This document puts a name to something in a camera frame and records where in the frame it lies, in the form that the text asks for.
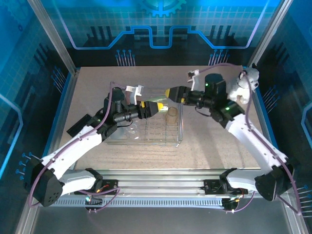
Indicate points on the pale green plastic cup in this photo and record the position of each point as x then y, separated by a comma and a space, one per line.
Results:
159, 99

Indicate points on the smooth clear plastic cup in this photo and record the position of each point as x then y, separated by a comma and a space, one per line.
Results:
132, 128

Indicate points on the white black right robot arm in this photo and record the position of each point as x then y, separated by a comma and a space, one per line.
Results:
253, 141

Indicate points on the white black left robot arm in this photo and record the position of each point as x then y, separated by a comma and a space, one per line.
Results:
73, 151

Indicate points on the white plush toy dog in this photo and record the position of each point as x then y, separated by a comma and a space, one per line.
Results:
241, 90

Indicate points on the small controller board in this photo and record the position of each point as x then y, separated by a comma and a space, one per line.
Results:
93, 200
230, 204

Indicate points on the aluminium frame rail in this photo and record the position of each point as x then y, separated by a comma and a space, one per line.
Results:
158, 182

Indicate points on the aluminium frame post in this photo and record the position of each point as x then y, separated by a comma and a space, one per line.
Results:
268, 36
53, 36

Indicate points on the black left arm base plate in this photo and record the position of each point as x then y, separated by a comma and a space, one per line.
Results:
109, 186

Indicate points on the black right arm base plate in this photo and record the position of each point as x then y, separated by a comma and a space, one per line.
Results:
210, 186

